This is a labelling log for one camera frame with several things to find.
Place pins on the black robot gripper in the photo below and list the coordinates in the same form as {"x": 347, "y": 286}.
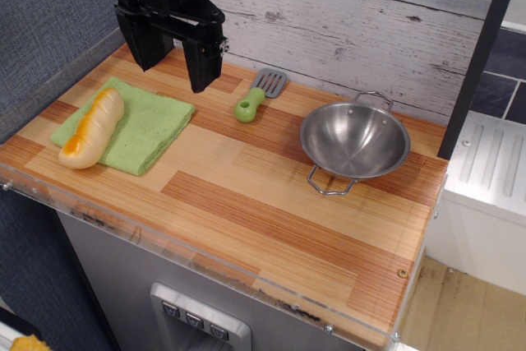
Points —
{"x": 149, "y": 27}

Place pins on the plastic toy bread loaf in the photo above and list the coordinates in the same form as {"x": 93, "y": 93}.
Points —
{"x": 94, "y": 131}

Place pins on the green folded cloth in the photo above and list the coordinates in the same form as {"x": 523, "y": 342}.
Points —
{"x": 148, "y": 127}

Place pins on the green grey toy spatula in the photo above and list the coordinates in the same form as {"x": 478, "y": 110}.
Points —
{"x": 267, "y": 84}

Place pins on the clear acrylic table edge guard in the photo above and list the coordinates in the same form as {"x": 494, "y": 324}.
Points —
{"x": 121, "y": 259}

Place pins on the grey toy kitchen cabinet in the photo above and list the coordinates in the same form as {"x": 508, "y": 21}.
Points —
{"x": 269, "y": 263}

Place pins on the silver button control panel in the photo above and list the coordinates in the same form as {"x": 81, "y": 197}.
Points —
{"x": 188, "y": 324}

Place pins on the yellow object at corner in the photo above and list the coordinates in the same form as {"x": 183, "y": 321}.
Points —
{"x": 29, "y": 343}

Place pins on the stainless steel two-handled bowl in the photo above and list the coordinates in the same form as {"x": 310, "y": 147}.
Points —
{"x": 358, "y": 140}

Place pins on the dark right vertical post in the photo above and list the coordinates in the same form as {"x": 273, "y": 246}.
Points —
{"x": 490, "y": 29}

